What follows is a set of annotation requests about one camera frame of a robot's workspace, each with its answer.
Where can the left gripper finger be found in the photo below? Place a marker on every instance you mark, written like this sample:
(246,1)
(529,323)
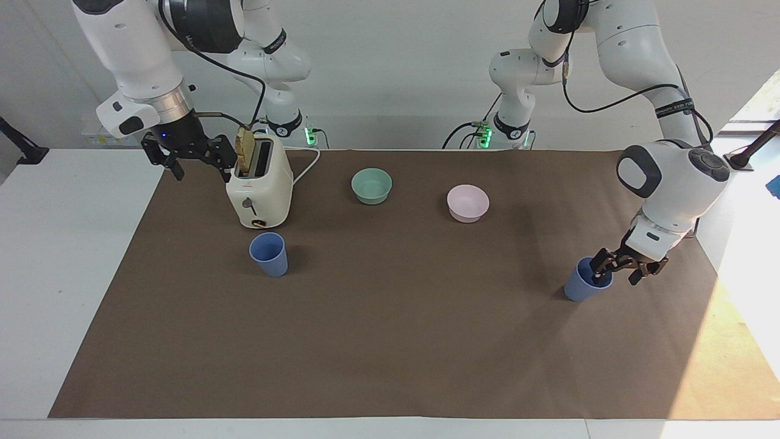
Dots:
(604,265)
(647,269)

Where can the black stand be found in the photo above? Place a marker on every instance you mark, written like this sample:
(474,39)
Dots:
(752,149)
(21,146)

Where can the blue cup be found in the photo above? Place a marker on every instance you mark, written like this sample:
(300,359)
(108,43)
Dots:
(577,288)
(269,256)

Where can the green bowl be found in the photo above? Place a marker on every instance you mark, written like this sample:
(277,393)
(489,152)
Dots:
(372,186)

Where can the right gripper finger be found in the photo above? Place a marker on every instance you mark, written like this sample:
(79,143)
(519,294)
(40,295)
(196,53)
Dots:
(224,153)
(159,156)

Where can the toast slice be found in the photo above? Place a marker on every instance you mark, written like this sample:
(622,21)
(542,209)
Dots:
(246,149)

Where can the white toaster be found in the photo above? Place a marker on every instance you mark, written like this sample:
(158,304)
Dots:
(262,195)

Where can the pink bowl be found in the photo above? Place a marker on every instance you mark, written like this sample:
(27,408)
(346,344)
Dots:
(468,204)

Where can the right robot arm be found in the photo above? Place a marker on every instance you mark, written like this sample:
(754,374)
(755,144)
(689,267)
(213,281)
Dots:
(128,49)

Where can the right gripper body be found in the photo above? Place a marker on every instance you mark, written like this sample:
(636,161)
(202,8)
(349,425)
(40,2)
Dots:
(180,135)

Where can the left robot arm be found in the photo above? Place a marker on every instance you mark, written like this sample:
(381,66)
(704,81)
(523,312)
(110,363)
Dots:
(634,42)

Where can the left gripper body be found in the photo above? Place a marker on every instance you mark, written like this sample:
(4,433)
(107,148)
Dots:
(632,259)

